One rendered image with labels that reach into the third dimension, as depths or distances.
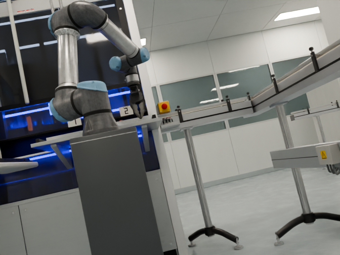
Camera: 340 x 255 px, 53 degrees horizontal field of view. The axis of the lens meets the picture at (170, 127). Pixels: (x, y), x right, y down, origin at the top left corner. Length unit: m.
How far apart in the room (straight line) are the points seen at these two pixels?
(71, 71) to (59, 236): 1.14
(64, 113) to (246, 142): 5.96
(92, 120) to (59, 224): 1.08
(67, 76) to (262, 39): 6.55
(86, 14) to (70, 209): 1.22
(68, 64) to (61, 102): 0.18
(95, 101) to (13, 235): 1.26
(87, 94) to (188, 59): 5.96
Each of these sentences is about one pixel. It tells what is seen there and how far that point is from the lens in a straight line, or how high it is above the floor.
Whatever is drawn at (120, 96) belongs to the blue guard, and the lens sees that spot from 2.30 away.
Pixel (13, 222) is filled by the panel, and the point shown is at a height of 0.48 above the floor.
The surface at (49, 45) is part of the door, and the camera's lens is 2.47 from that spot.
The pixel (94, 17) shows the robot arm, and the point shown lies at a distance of 1.64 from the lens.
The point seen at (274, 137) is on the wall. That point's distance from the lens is 7.41.
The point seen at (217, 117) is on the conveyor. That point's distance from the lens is 2.44.
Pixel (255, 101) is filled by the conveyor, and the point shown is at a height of 0.91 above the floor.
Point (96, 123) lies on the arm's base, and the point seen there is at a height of 0.83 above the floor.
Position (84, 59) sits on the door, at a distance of 2.40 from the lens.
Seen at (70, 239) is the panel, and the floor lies 0.30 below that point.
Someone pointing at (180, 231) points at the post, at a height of 0.19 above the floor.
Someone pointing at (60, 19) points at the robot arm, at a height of 1.35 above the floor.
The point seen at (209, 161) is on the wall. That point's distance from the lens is 6.98.
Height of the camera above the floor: 0.62
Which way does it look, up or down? 6 degrees up
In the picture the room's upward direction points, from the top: 13 degrees counter-clockwise
